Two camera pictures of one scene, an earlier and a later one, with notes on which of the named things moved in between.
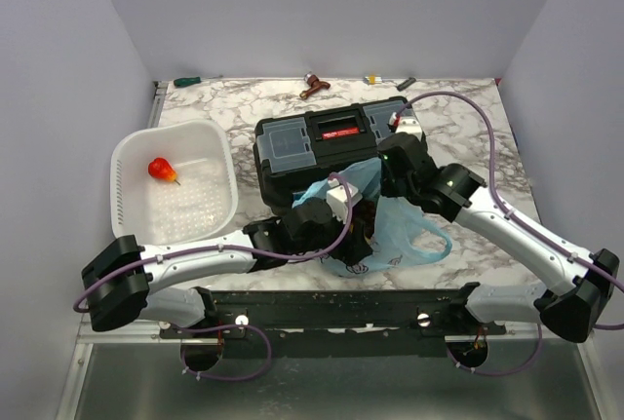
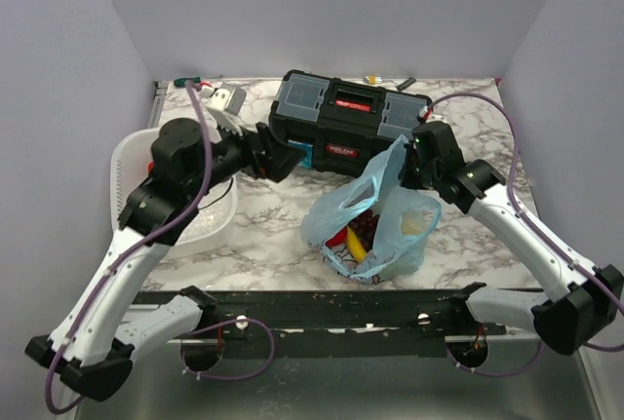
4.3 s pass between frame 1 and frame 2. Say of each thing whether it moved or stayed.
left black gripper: moved
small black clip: stayed
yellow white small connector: stayed
